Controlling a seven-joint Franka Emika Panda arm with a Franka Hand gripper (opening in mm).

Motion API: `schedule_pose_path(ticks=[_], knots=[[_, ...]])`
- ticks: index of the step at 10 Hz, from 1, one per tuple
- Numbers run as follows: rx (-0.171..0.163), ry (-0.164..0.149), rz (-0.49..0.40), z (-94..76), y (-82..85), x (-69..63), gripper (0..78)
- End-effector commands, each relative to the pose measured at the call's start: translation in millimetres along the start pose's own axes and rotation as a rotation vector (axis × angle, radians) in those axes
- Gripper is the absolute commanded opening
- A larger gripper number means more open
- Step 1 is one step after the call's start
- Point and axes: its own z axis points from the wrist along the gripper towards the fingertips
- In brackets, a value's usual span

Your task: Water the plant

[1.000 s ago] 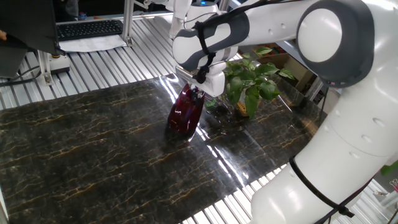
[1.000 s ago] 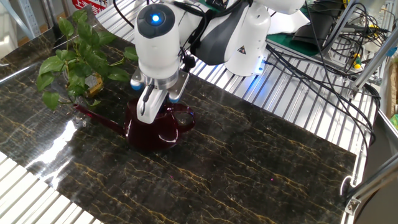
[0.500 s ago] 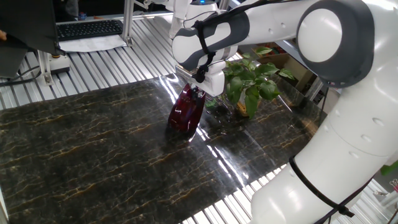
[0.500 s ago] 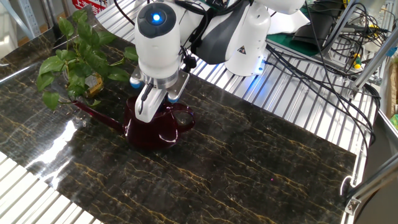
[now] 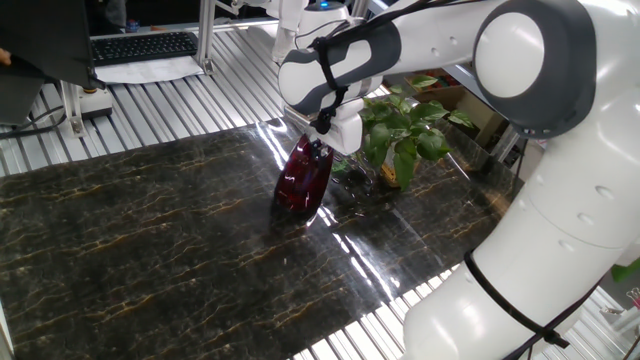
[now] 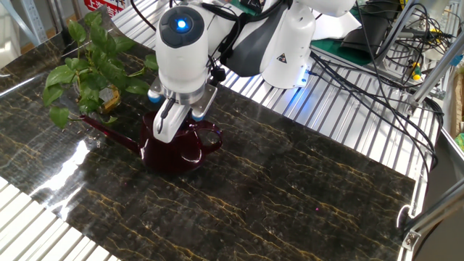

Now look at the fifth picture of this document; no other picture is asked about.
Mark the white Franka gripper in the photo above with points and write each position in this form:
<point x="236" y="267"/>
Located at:
<point x="347" y="132"/>

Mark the dark red watering can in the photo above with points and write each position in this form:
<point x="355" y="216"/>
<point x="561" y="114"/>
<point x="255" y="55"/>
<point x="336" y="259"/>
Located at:
<point x="302" y="180"/>

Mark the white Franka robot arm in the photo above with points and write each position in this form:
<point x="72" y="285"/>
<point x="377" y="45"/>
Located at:
<point x="550" y="250"/>

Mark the yellow plant pot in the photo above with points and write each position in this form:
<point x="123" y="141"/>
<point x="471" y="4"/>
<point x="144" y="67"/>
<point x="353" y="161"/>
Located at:
<point x="385" y="172"/>

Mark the green leafy plant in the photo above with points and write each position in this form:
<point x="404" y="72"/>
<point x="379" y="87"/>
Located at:
<point x="405" y="130"/>

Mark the white stand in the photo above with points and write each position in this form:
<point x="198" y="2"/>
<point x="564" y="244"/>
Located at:
<point x="287" y="30"/>

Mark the brown cardboard box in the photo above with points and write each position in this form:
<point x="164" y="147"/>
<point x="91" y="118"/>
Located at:
<point x="465" y="102"/>

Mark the white paper sheet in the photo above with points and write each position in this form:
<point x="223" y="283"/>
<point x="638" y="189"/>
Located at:
<point x="145" y="72"/>

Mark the black marble pattern mat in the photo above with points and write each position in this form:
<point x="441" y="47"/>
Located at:
<point x="150" y="225"/>

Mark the black keyboard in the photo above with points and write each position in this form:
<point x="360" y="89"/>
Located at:
<point x="142" y="47"/>

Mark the white emergency stop box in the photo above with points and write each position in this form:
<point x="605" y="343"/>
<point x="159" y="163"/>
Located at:
<point x="97" y="102"/>

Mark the black monitor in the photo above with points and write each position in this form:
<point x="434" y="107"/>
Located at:
<point x="45" y="35"/>

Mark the dark grey case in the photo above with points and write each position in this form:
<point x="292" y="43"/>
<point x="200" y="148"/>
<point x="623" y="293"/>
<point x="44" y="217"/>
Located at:
<point x="17" y="97"/>

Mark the silver wrist camera blue caps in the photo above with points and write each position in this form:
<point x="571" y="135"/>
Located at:
<point x="300" y="117"/>

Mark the aluminium upright post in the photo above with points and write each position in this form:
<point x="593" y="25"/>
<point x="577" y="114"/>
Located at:
<point x="206" y="35"/>

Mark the aluminium shelf frame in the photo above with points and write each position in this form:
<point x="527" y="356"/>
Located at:
<point x="505" y="140"/>

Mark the short aluminium bracket post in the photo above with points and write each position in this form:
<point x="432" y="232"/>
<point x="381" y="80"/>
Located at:
<point x="72" y="107"/>

